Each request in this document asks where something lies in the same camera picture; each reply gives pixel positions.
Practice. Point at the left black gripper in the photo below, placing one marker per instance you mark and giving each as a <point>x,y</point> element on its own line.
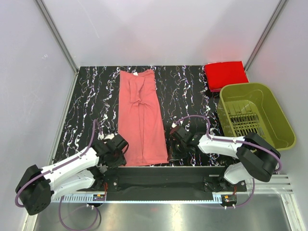
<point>121,161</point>

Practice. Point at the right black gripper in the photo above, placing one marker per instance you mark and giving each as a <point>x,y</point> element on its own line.
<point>173,155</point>

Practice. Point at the pink t shirt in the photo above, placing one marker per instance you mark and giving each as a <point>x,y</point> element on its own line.
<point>140,120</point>

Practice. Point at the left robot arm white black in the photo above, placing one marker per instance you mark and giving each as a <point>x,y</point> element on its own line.
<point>39,186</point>

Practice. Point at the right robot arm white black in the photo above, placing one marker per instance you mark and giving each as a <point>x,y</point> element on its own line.
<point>257,158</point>

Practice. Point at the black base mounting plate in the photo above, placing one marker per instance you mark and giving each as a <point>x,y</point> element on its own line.
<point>209,179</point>

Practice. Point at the black marble pattern mat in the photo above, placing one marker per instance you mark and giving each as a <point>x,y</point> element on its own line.
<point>182,91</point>

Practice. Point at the olive green plastic basket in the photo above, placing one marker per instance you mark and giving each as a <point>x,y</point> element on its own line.
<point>252,107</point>

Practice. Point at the folded red t shirt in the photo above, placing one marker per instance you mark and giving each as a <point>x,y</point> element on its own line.
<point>222,74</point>

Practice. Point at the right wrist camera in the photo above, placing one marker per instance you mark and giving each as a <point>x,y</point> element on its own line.
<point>179,133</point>

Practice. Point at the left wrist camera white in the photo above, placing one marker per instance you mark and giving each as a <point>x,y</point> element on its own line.
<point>106,137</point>

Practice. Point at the white slotted cable duct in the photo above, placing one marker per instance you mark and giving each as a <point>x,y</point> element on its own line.
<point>112,198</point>

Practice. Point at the aluminium rail profile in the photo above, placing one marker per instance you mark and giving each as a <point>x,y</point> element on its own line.
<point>276,184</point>

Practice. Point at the left aluminium frame post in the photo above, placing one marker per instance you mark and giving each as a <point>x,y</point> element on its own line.
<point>56,34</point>

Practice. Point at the aluminium frame post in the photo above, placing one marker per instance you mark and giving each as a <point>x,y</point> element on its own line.
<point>266,32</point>
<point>56,34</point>

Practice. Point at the right aluminium frame post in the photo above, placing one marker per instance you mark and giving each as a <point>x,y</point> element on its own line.
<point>266,32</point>

